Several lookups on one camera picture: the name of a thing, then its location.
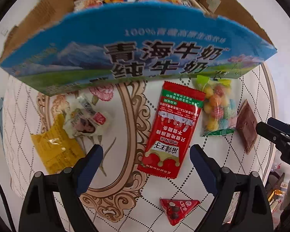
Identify colourful candy balls bag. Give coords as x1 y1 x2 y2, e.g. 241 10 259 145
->
194 75 237 137

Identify white patterned quilt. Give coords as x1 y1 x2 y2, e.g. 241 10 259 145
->
2 62 279 232

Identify yellow snack packet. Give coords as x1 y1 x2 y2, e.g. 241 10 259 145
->
31 114 85 174

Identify Franzzi chocolate biscuit packet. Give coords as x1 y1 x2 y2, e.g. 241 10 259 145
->
188 0 211 15

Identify light blue folded blanket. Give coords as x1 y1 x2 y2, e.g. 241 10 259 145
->
0 97 3 141

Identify red spicy strip packet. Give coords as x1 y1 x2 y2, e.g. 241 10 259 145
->
138 81 205 179

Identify red triangular snack packet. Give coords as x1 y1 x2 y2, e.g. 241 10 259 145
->
160 198 200 226

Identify white candy packet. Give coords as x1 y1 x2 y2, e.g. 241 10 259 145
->
63 93 111 138

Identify white oat cookie packet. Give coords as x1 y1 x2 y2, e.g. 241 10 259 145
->
74 0 104 12

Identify brown red fruit leather packet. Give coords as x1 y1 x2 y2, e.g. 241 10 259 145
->
236 100 258 154

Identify open cardboard box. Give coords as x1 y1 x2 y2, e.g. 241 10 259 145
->
0 0 277 96

